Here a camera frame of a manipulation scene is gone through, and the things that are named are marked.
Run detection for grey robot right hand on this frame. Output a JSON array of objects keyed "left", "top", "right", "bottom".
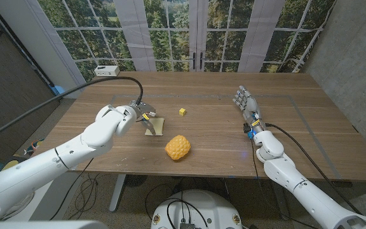
[{"left": 232, "top": 85, "right": 267, "bottom": 134}]

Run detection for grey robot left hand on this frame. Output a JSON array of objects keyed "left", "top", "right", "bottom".
[{"left": 128, "top": 101, "right": 157, "bottom": 136}]

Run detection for pale yellow sponge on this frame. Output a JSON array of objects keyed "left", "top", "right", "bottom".
[{"left": 144, "top": 117, "right": 166, "bottom": 137}]

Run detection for orange bumpy ball toy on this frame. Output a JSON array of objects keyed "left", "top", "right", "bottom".
[{"left": 165, "top": 134, "right": 192, "bottom": 161}]

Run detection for white power strip box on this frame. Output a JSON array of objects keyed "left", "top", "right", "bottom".
[{"left": 93, "top": 65, "right": 121, "bottom": 78}]

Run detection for black round table foot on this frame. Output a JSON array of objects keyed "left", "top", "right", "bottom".
[{"left": 123, "top": 174, "right": 149, "bottom": 188}]

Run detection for printed window forest backdrop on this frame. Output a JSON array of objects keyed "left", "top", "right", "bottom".
[{"left": 36, "top": 0, "right": 337, "bottom": 84}]

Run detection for white table leg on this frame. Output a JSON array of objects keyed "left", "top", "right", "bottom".
[{"left": 108, "top": 174, "right": 128, "bottom": 213}]

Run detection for blue object on floor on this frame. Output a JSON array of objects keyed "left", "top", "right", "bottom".
[{"left": 50, "top": 85, "right": 67, "bottom": 97}]

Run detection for white robot torso base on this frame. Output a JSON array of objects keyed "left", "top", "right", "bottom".
[{"left": 151, "top": 189, "right": 244, "bottom": 229}]

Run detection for dark perforated partition panel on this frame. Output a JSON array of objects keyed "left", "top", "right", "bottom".
[{"left": 0, "top": 0, "right": 60, "bottom": 162}]

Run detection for yellow and black floor object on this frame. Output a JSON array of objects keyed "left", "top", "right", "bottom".
[{"left": 0, "top": 158, "right": 21, "bottom": 172}]

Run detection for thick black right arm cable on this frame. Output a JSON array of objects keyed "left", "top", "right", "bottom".
[{"left": 264, "top": 122, "right": 363, "bottom": 216}]

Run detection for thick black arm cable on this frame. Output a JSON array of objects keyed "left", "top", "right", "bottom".
[
  {"left": 264, "top": 122, "right": 363, "bottom": 216},
  {"left": 0, "top": 75, "right": 144, "bottom": 146}
]

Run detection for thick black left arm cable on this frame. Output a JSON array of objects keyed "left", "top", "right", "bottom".
[{"left": 0, "top": 75, "right": 144, "bottom": 146}]

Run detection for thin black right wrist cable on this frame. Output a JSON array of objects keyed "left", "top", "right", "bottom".
[{"left": 249, "top": 136, "right": 320, "bottom": 229}]

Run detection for black floor cables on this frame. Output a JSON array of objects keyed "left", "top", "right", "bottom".
[{"left": 49, "top": 157, "right": 102, "bottom": 221}]

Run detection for colourful wire bundle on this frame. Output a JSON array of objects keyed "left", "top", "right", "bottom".
[{"left": 23, "top": 137, "right": 46, "bottom": 157}]

